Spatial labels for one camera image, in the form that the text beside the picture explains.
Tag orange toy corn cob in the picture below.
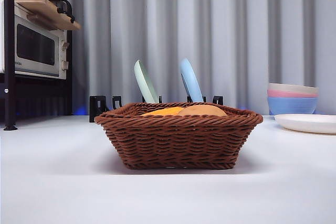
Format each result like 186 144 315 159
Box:
141 106 184 116

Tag tan toy potato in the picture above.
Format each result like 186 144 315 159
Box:
177 104 228 117

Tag brown wicker basket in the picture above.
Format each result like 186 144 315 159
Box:
94 102 263 170

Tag pale green plate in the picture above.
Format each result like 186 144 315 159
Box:
133 59 160 103

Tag pale blue plate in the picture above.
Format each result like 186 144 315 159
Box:
180 58 205 103

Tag black dish rack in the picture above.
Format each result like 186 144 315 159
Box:
89 94 224 123

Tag grey curtain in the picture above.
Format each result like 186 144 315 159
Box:
0 0 336 116

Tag pink bowl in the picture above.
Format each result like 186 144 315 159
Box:
267 89 319 99

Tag blue bowl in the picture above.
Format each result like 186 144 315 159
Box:
267 96 319 115

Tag cream bowl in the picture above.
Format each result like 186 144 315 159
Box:
267 82 319 95

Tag white flat plate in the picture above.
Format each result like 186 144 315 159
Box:
274 113 336 134

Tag white microwave oven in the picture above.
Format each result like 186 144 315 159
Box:
0 0 68 80

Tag wooden cutting board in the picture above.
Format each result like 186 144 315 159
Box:
14 0 81 31

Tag black metal shelf frame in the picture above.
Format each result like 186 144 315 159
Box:
0 0 74 131

